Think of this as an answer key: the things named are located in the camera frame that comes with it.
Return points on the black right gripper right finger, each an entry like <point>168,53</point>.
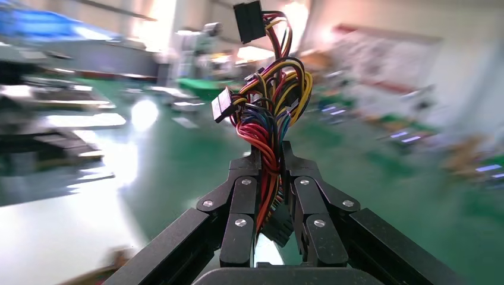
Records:
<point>311,204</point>

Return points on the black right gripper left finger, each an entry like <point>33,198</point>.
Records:
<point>244,204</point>

